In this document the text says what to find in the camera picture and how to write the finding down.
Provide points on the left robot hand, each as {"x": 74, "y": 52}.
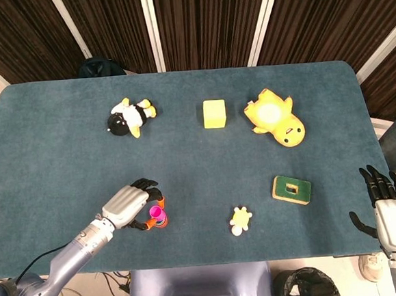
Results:
{"x": 125, "y": 205}

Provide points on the pink plastic cup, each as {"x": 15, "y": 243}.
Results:
{"x": 155, "y": 212}

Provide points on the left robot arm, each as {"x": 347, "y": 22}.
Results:
{"x": 72, "y": 254}

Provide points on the orange plastic cup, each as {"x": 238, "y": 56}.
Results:
{"x": 163, "y": 224}

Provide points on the white sneaker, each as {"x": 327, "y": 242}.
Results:
{"x": 370, "y": 268}

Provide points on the black white penguin plush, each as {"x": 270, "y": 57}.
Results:
{"x": 119, "y": 123}

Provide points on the teal table cloth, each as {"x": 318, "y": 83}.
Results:
{"x": 203, "y": 175}

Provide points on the black trash bin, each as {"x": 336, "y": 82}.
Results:
{"x": 308, "y": 286}

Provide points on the small yellow turtle toy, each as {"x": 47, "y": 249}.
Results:
{"x": 241, "y": 218}

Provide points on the green wooden block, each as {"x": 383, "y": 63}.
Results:
{"x": 281, "y": 187}

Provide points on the yellow foam cube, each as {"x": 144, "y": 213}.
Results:
{"x": 214, "y": 116}

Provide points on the black chair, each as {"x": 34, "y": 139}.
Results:
{"x": 99, "y": 68}

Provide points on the yellow duck plush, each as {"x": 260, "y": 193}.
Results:
{"x": 286, "y": 130}

